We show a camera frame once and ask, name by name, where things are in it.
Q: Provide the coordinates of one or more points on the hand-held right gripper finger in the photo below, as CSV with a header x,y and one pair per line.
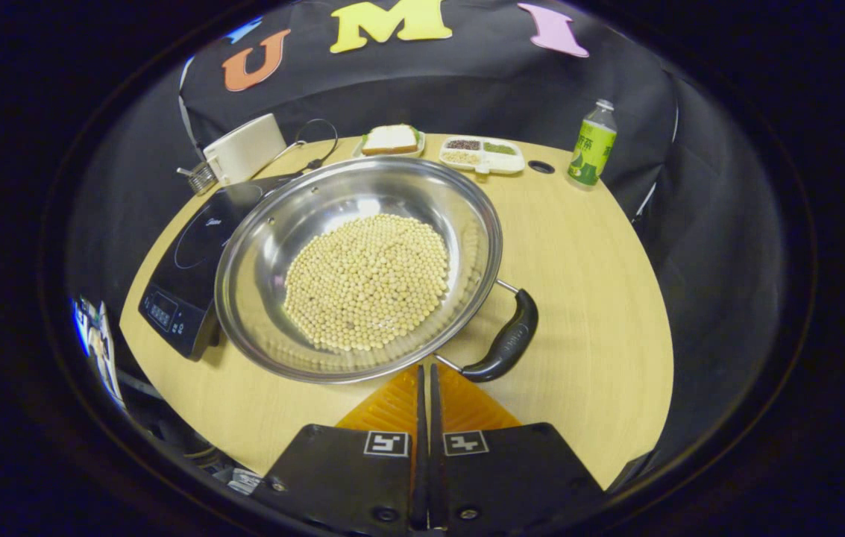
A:
x,y
435,447
419,447

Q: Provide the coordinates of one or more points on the stainless steel pot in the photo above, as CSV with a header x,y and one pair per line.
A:
x,y
265,253

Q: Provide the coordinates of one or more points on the black induction cooktop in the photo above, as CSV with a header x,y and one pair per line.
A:
x,y
183,283

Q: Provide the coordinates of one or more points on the pile of soybeans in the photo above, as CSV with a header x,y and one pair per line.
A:
x,y
366,283

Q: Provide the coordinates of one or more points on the pale beans portion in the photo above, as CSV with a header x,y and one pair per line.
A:
x,y
461,157

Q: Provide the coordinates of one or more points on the white divided tray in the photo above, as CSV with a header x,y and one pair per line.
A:
x,y
500,162

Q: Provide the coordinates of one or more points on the red beans portion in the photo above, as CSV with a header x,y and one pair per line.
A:
x,y
464,145

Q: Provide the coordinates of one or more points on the green beans portion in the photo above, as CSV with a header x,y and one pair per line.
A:
x,y
499,148

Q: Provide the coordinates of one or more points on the white bread sandwich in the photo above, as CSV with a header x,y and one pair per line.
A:
x,y
391,139

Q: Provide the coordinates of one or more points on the green label drink bottle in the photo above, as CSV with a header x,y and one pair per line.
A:
x,y
592,149

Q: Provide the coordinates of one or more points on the blue white poster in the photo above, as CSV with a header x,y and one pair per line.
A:
x,y
98,343

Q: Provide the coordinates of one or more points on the white toaster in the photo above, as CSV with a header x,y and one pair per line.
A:
x,y
247,149

